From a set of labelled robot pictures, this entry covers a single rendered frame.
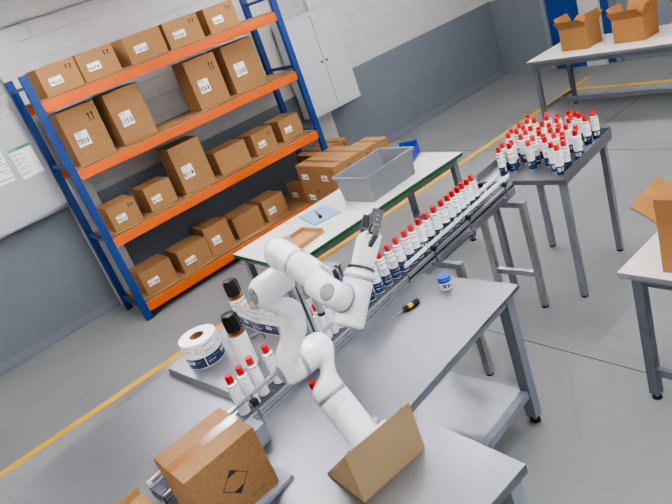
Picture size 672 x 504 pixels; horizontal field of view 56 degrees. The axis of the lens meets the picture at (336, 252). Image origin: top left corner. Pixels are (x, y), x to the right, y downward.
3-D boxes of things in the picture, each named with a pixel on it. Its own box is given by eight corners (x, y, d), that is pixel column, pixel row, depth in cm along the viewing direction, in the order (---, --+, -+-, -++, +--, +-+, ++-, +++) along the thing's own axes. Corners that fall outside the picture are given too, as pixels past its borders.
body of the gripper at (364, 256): (367, 277, 177) (376, 239, 179) (378, 274, 167) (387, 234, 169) (342, 270, 175) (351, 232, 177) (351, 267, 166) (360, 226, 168)
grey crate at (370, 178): (386, 171, 536) (378, 147, 527) (422, 171, 506) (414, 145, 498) (338, 203, 503) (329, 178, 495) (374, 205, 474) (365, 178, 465)
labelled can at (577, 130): (531, 139, 464) (525, 113, 456) (609, 134, 423) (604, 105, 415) (500, 166, 437) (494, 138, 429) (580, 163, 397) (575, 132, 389)
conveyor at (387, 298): (395, 280, 348) (393, 273, 346) (411, 282, 340) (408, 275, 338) (153, 496, 253) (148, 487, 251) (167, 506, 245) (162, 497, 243)
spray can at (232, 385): (246, 407, 278) (228, 370, 270) (253, 410, 274) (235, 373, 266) (237, 415, 275) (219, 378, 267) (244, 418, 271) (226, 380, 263)
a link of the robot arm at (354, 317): (335, 274, 170) (356, 282, 177) (324, 322, 168) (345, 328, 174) (358, 276, 164) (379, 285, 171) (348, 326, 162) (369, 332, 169)
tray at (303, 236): (303, 231, 474) (301, 226, 473) (324, 232, 457) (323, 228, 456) (271, 253, 455) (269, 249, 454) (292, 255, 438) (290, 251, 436)
